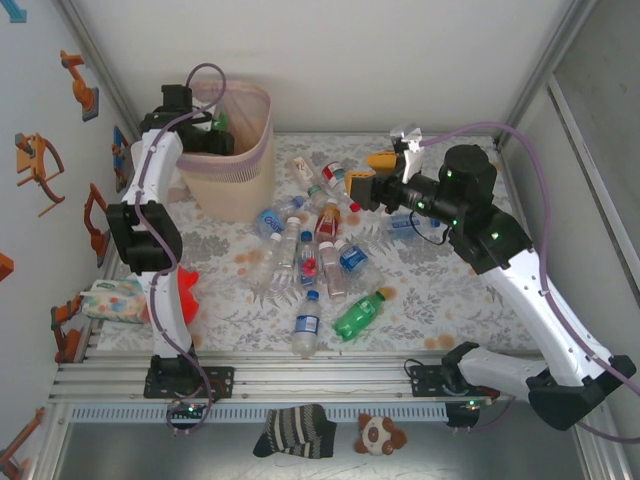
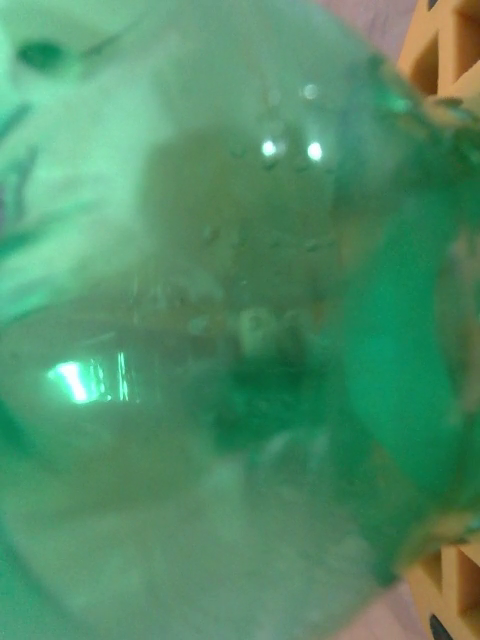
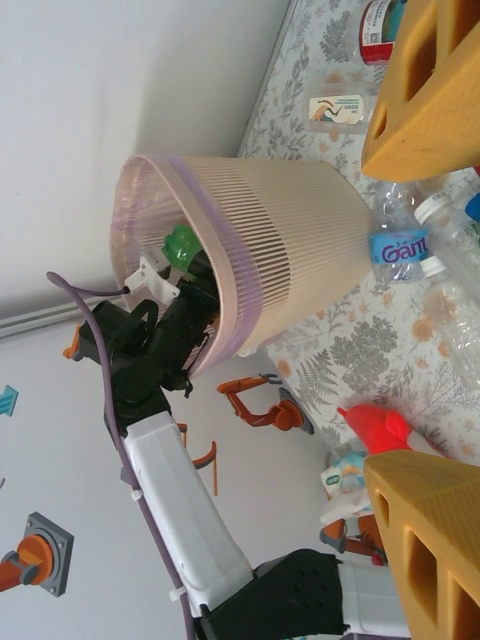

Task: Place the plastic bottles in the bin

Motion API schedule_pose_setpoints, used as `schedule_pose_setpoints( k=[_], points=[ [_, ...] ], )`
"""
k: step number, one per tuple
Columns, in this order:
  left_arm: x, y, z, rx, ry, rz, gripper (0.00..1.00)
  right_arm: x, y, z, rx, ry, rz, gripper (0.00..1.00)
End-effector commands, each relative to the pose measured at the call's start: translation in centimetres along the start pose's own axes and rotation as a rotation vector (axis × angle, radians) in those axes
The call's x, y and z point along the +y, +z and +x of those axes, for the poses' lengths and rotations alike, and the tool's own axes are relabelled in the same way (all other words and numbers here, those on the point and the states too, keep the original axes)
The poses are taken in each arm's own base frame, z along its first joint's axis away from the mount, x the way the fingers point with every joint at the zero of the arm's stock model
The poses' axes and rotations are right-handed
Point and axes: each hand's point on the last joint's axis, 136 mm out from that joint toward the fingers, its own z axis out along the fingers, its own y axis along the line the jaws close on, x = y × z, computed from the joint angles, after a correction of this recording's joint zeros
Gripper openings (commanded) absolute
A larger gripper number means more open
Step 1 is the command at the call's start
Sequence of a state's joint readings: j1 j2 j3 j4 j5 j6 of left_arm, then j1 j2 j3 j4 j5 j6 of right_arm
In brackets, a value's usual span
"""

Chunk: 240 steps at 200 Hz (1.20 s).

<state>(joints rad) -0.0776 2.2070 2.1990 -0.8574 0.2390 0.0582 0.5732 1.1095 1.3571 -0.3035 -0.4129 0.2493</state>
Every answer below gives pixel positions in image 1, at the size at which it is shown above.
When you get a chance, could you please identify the clear bottle red white label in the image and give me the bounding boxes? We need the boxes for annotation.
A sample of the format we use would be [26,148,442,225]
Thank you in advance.
[319,160,362,212]

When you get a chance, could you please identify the square bottle blue water label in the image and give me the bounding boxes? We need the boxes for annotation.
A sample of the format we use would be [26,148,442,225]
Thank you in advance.
[382,212,426,241]

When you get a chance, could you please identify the orange red label bottle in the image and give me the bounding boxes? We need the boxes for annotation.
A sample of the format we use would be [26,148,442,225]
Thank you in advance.
[313,198,343,239]

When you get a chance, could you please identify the white cap bottle blue label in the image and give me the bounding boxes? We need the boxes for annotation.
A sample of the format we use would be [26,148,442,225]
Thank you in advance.
[333,238,371,274]

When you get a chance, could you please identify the blue cap bottle flower label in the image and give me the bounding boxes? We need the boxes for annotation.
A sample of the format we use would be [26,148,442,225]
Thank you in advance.
[295,230,324,289]

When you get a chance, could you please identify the clear bottle white cap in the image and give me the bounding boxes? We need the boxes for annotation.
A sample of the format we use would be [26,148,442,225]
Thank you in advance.
[248,231,285,296]
[277,214,302,276]

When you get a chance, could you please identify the crushed clear bottle blue label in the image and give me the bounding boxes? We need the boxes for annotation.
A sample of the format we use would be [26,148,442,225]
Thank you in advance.
[255,194,307,237]

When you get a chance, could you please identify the pinkish bottle white cap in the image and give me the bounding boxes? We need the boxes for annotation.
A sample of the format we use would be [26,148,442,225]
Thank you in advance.
[318,240,349,300]

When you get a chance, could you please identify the tall blue cap water bottle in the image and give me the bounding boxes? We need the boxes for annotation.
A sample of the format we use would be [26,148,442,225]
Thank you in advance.
[290,289,323,359]

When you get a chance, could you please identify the pink bin liner bag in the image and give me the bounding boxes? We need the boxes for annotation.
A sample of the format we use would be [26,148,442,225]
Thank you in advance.
[175,82,275,174]

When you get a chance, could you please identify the beige ribbed plastic bin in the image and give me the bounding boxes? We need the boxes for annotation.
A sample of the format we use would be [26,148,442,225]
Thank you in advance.
[175,82,275,224]

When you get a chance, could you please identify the clear bottle orange white label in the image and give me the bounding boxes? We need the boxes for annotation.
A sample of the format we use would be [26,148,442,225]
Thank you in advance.
[292,155,329,209]

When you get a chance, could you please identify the floral table cloth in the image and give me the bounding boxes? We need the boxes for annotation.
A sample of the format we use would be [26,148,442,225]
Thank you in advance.
[97,132,566,354]

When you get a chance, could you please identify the red plastic toy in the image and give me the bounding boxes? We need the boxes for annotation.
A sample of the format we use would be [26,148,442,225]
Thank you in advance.
[174,264,201,326]

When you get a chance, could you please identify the orange chair shaped sticker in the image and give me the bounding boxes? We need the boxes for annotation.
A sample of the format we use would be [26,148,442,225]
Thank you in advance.
[13,132,66,217]

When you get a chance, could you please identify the colourful soft tissue pack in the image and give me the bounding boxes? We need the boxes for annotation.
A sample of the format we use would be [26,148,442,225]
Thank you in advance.
[79,278,151,326]

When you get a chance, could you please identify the brown white plush toy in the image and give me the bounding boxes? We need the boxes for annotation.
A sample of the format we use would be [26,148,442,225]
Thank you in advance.
[356,412,409,459]

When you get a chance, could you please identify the black white striped sock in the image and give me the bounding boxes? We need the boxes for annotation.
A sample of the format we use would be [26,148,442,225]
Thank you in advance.
[252,403,339,460]

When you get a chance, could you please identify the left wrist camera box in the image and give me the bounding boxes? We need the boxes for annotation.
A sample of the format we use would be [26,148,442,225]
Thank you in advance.
[191,99,221,126]

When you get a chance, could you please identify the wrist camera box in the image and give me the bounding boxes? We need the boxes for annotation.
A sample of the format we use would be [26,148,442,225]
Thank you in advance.
[191,99,221,126]
[389,123,425,184]

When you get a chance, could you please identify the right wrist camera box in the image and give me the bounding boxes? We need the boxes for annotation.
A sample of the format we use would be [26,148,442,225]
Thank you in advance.
[389,123,425,184]

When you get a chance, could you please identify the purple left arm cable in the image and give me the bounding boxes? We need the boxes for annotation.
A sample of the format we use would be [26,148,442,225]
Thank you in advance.
[130,62,229,436]

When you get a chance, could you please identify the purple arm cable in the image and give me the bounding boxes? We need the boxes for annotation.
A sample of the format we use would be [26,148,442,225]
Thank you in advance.
[418,121,640,445]
[130,62,229,436]

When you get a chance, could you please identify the blue orange wall sticker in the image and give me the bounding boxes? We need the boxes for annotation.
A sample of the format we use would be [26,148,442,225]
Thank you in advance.
[110,124,131,194]

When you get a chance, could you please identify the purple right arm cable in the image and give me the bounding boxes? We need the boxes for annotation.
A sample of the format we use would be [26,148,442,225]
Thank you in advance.
[418,121,640,445]

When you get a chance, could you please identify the aluminium frame post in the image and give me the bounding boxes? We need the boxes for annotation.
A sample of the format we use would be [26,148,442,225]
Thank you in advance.
[493,0,600,151]
[55,0,149,142]

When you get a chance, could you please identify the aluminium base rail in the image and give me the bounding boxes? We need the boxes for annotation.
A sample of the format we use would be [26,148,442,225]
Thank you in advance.
[49,349,601,401]

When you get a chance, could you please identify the perforated cable tray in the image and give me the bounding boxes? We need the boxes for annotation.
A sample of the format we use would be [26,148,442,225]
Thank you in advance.
[67,403,449,424]

